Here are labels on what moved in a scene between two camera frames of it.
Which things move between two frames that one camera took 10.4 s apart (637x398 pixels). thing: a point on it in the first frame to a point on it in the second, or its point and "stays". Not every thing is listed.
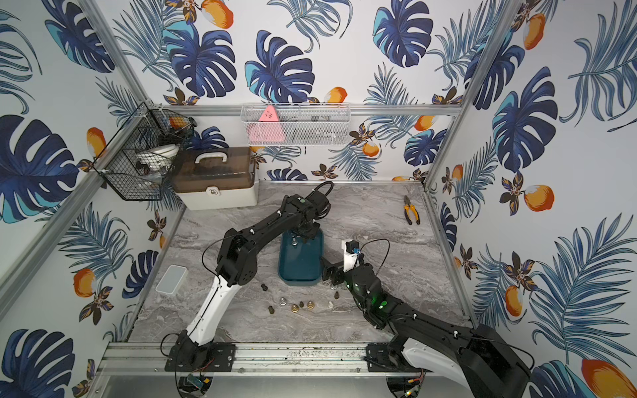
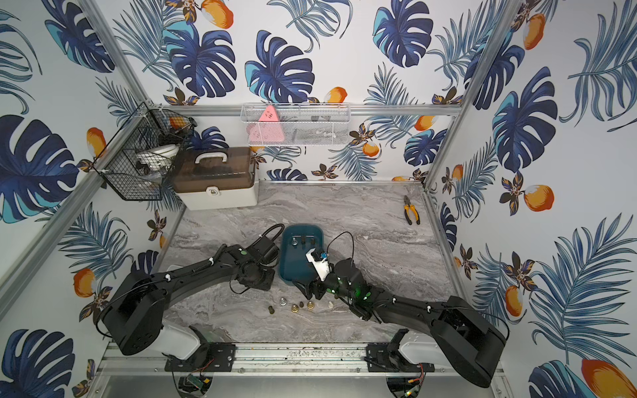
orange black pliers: x=407 y=206 stays
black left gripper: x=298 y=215 to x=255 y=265
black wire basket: x=138 y=162 stays
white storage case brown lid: x=215 y=177 stays
